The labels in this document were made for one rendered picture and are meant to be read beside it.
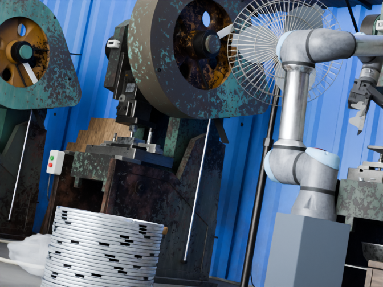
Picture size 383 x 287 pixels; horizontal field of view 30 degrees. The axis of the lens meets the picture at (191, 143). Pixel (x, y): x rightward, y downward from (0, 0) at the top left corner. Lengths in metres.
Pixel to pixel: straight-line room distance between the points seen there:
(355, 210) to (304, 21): 1.16
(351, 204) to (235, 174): 2.21
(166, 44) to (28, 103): 1.80
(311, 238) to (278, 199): 2.47
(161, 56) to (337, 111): 1.42
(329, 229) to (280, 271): 0.21
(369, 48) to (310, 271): 0.82
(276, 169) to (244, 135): 2.59
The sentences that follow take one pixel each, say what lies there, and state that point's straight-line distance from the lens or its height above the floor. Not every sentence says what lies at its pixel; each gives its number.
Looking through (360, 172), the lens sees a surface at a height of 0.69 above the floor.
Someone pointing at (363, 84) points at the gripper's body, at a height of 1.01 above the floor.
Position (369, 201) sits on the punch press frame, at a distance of 2.88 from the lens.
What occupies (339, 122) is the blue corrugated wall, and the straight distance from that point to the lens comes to 4.60.
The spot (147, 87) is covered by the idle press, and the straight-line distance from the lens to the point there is 3.79.
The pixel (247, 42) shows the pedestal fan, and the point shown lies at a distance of 3.64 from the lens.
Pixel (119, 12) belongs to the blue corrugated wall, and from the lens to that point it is 6.39.
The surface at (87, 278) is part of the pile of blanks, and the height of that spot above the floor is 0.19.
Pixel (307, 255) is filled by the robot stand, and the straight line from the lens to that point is 2.31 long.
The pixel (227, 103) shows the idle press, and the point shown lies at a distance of 4.07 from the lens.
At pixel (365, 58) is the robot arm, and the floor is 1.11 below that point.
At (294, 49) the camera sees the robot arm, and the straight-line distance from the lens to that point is 2.50.
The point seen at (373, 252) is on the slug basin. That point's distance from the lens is 2.95.
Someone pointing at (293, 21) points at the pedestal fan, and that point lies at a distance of 3.60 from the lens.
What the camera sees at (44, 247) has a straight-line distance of 3.27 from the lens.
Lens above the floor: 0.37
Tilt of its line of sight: 6 degrees up
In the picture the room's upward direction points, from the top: 10 degrees clockwise
